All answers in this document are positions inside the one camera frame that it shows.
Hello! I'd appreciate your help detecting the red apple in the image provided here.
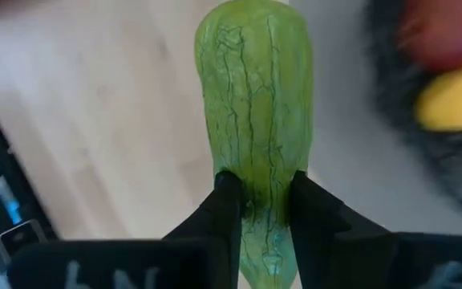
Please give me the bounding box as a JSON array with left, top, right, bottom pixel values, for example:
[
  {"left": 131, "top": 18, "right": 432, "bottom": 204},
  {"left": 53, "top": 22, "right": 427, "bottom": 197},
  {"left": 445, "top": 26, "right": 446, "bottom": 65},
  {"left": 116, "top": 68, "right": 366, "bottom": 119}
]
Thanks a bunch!
[{"left": 397, "top": 0, "right": 462, "bottom": 73}]

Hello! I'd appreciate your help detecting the yellow fruit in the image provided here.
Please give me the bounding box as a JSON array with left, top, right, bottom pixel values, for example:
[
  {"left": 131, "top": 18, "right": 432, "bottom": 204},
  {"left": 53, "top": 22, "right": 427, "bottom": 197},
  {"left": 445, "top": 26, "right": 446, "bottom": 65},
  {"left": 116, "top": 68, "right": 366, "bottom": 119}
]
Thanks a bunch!
[{"left": 413, "top": 59, "right": 462, "bottom": 132}]

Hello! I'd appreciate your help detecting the small silver camera box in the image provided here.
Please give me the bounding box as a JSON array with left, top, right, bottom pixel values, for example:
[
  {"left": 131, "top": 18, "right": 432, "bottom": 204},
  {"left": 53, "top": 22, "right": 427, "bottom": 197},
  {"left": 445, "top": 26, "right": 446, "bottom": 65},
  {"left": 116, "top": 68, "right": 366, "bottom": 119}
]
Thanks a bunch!
[{"left": 0, "top": 172, "right": 50, "bottom": 274}]

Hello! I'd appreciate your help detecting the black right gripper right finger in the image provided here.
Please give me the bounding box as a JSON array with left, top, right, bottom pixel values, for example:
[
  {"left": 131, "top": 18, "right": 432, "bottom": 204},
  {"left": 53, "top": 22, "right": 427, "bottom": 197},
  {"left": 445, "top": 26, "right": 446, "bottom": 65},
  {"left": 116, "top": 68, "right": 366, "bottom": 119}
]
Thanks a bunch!
[{"left": 289, "top": 170, "right": 462, "bottom": 289}]

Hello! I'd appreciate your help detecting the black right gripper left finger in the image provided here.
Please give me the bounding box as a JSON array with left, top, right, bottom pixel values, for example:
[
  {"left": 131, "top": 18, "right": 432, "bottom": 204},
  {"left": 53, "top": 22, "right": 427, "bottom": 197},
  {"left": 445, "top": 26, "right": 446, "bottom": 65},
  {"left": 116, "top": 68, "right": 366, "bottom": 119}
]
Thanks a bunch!
[{"left": 6, "top": 170, "right": 243, "bottom": 289}]

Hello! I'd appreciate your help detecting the dark wire basket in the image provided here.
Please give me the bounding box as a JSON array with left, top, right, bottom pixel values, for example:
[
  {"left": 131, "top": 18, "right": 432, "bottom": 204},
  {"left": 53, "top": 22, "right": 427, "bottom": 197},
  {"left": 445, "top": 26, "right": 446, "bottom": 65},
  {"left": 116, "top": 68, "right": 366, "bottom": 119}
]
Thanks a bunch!
[{"left": 365, "top": 0, "right": 462, "bottom": 226}]

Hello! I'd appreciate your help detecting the light green wrinkled pepper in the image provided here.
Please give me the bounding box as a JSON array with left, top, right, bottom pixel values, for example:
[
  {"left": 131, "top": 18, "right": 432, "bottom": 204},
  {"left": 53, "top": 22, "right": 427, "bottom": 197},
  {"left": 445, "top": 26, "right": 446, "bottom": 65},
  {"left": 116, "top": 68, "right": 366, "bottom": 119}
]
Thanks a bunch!
[{"left": 193, "top": 0, "right": 315, "bottom": 289}]

